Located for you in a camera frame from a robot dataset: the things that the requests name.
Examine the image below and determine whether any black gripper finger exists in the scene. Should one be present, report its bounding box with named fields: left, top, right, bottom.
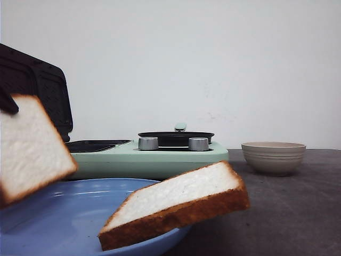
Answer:
left=0, top=87, right=19, bottom=115

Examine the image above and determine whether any breakfast maker hinged lid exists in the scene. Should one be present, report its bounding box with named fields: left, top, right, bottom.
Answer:
left=1, top=44, right=73, bottom=142

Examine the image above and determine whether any toast bread slice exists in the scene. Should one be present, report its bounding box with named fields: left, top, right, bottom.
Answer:
left=98, top=161, right=250, bottom=251
left=1, top=94, right=78, bottom=208

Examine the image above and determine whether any beige ribbed ceramic bowl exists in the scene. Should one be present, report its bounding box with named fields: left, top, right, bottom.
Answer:
left=241, top=142, right=306, bottom=176

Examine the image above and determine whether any mint green breakfast maker base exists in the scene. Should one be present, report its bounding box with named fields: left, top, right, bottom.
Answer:
left=66, top=140, right=229, bottom=180

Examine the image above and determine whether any blue plastic plate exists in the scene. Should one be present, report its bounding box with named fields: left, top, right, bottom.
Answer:
left=1, top=178, right=189, bottom=255

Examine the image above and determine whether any silver left control knob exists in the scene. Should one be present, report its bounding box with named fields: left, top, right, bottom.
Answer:
left=138, top=137, right=159, bottom=151

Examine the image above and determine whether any silver control knob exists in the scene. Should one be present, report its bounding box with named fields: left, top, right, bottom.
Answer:
left=138, top=137, right=159, bottom=151
left=188, top=137, right=209, bottom=151

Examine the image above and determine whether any black round frying pan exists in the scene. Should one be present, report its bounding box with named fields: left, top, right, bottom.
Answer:
left=138, top=123, right=215, bottom=147

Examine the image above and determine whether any silver right control knob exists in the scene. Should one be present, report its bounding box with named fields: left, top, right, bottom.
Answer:
left=188, top=137, right=209, bottom=151

